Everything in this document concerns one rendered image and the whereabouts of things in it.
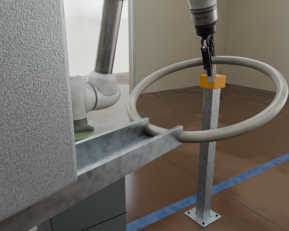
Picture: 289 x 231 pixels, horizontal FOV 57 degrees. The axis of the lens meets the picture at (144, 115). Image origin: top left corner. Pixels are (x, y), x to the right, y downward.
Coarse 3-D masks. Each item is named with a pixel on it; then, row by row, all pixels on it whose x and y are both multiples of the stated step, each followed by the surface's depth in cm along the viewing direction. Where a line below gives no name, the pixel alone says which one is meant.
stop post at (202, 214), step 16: (224, 80) 173; (208, 96) 175; (208, 112) 177; (208, 128) 180; (208, 144) 182; (208, 160) 186; (208, 176) 191; (208, 192) 196; (208, 208) 200; (208, 224) 194
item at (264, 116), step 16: (176, 64) 103; (192, 64) 103; (240, 64) 95; (256, 64) 89; (144, 80) 98; (272, 80) 82; (128, 112) 82; (272, 112) 67; (144, 128) 74; (160, 128) 71; (224, 128) 65; (240, 128) 64; (256, 128) 66
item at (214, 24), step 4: (212, 24) 92; (216, 24) 93; (196, 28) 94; (200, 28) 92; (204, 28) 92; (208, 28) 92; (212, 28) 92; (216, 28) 93; (196, 32) 95; (200, 32) 93; (204, 32) 92; (208, 32) 92; (212, 32) 93; (200, 36) 94; (204, 36) 93; (208, 36) 94; (208, 40) 94; (208, 44) 95
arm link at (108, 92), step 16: (112, 0) 128; (112, 16) 131; (112, 32) 134; (112, 48) 138; (96, 64) 140; (112, 64) 142; (96, 80) 139; (112, 80) 142; (96, 96) 138; (112, 96) 147
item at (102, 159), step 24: (144, 120) 73; (96, 144) 61; (120, 144) 67; (144, 144) 56; (168, 144) 64; (96, 168) 46; (120, 168) 51; (72, 192) 43; (24, 216) 37; (48, 216) 40
